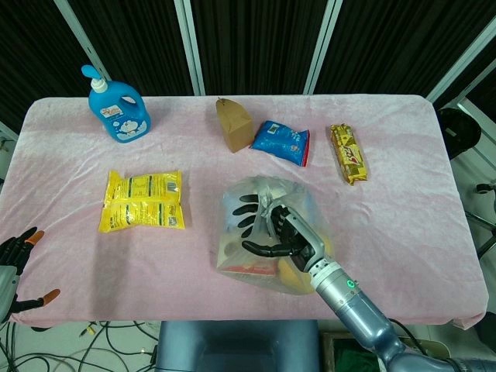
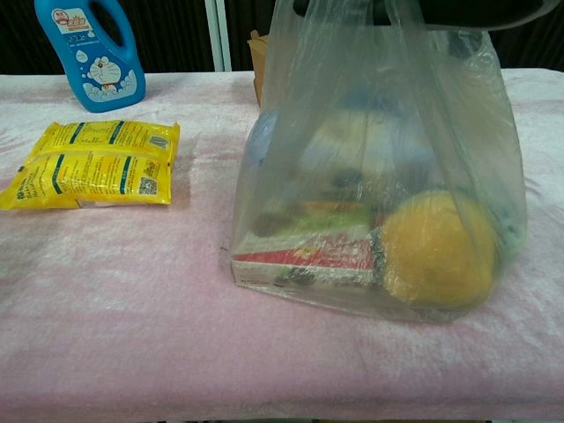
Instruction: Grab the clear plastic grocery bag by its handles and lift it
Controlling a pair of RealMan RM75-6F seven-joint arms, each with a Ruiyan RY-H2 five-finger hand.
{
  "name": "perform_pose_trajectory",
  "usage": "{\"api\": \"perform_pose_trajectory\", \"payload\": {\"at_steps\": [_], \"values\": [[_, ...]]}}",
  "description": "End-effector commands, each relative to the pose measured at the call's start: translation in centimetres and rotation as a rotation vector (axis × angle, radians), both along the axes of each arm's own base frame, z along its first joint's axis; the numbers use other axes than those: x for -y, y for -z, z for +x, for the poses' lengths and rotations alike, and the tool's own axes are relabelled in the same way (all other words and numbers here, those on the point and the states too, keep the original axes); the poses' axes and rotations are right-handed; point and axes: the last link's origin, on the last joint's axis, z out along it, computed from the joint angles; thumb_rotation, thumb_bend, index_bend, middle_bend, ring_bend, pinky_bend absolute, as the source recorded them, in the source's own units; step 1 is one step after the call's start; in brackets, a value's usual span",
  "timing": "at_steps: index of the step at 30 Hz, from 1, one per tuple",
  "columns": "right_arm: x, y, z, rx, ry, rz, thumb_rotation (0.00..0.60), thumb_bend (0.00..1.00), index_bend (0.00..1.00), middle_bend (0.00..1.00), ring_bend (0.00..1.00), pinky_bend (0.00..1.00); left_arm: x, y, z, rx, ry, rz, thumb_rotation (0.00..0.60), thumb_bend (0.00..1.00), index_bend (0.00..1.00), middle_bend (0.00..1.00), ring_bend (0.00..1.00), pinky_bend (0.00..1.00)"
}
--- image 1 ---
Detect red and white box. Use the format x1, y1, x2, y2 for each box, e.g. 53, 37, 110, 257
216, 263, 280, 278

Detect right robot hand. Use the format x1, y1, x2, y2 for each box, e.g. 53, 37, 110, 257
232, 193, 326, 274

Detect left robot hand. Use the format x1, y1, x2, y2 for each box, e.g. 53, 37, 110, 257
0, 226, 62, 322

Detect clear plastic bag with items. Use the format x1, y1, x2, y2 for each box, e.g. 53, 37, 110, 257
212, 175, 338, 298

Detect blue cartoon detergent bottle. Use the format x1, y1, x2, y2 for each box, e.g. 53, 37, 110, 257
80, 64, 152, 144

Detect green box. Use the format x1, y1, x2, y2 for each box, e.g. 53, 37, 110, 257
321, 331, 383, 372

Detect pink velvet tablecloth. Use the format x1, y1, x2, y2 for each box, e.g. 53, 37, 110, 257
0, 95, 487, 330

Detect white partition post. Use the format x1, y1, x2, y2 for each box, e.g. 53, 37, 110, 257
424, 19, 496, 102
52, 0, 102, 98
172, 0, 206, 96
304, 0, 343, 95

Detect blue robot torso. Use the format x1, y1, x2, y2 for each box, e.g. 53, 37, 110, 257
157, 319, 321, 372

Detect black stand legs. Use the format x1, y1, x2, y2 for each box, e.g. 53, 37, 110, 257
467, 181, 496, 260

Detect blue snack bag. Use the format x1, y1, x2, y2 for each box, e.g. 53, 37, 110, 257
250, 120, 312, 168

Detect yellow snack pack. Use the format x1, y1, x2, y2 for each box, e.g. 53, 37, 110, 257
106, 169, 183, 202
96, 198, 187, 233

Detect black round stool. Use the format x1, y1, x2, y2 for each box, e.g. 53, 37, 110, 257
437, 107, 482, 160

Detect brown paper carton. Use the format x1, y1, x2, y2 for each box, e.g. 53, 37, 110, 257
215, 96, 255, 155

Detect black floor cable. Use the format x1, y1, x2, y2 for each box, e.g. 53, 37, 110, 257
0, 319, 160, 372

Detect yellow biscuit pack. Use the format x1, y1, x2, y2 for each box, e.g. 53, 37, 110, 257
329, 123, 369, 187

